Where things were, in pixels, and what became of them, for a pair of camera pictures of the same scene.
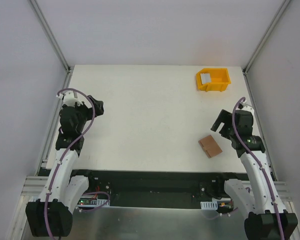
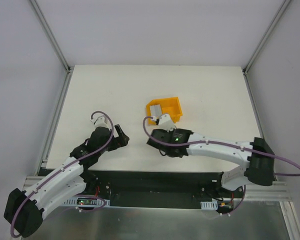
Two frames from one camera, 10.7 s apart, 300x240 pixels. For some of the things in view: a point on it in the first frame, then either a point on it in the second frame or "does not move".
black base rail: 134,187 does not move
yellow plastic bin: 220,79 → 169,106
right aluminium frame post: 265,37 does not move
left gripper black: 90,109 → 119,137
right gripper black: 225,126 → 154,139
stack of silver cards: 205,77 → 156,111
